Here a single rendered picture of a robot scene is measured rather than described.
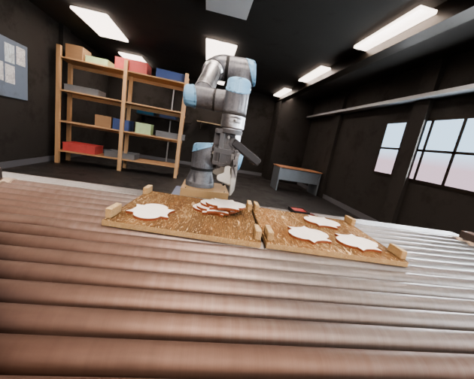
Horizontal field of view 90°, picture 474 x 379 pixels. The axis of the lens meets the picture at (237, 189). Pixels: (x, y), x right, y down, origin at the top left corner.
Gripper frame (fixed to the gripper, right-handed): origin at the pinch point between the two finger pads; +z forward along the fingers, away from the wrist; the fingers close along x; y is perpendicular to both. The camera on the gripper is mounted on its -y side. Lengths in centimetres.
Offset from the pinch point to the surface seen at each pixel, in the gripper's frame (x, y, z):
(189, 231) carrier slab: 18.8, 12.0, 7.9
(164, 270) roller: 32.8, 16.4, 10.5
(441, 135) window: -231, -363, -79
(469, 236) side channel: -2, -117, 8
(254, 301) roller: 42.7, 0.5, 9.6
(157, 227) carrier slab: 17.6, 19.9, 7.9
